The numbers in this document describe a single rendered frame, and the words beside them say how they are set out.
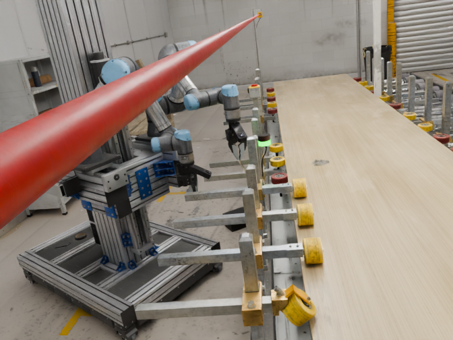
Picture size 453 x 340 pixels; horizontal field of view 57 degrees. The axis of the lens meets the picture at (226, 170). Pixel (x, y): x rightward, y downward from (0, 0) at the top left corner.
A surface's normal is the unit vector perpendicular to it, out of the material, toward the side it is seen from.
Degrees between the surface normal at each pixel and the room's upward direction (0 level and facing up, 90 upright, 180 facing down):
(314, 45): 90
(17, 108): 90
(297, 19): 90
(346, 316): 0
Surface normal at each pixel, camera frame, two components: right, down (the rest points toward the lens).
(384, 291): -0.13, -0.93
